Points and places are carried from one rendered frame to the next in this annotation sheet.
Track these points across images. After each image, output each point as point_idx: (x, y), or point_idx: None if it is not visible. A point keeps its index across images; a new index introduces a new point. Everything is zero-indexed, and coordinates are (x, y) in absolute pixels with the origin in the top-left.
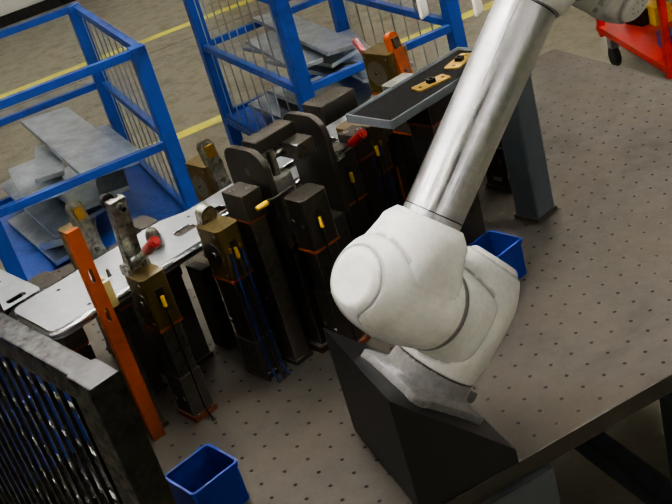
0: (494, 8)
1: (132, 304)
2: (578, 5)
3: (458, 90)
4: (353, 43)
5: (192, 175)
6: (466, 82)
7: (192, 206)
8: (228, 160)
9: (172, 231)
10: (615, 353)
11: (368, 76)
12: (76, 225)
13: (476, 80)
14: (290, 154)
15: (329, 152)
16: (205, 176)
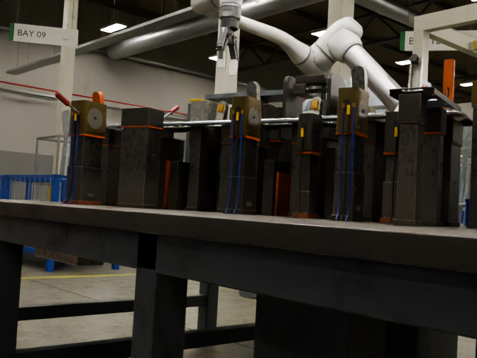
0: (362, 48)
1: (375, 156)
2: (330, 66)
3: (381, 68)
4: (59, 95)
5: (250, 106)
6: (380, 66)
7: (294, 118)
8: (332, 81)
9: (334, 119)
10: None
11: (86, 119)
12: (367, 84)
13: (381, 67)
14: (314, 94)
15: (302, 103)
16: (260, 108)
